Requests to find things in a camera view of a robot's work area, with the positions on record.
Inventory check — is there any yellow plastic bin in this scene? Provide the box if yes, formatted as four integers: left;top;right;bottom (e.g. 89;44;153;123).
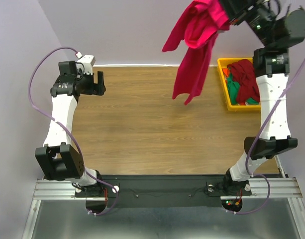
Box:
217;57;261;112

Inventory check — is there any green t shirt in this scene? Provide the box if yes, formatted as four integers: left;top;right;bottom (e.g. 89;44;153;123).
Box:
226;73;259;106

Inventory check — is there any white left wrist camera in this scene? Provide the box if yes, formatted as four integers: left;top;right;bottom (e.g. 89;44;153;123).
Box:
76;55;96;75

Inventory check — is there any aluminium front rail frame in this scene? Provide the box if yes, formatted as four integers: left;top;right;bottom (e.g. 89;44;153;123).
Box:
23;175;305;239

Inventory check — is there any pink t shirt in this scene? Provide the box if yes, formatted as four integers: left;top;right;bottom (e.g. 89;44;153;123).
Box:
162;0;230;105

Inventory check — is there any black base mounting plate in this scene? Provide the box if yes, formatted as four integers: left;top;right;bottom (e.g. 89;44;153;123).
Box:
74;175;253;209

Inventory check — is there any orange t shirt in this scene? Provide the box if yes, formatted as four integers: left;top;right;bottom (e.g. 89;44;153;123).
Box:
222;68;230;77

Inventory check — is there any aluminium right side rail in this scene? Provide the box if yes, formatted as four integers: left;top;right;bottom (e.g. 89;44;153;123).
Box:
275;155;289;178

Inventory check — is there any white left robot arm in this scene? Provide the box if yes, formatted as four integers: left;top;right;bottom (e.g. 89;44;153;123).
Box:
35;55;105;197

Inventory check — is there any dark red t shirt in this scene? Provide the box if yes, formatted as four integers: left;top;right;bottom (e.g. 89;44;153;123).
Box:
227;59;260;102

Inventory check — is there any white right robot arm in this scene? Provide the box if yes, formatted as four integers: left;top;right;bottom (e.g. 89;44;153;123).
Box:
220;0;305;195

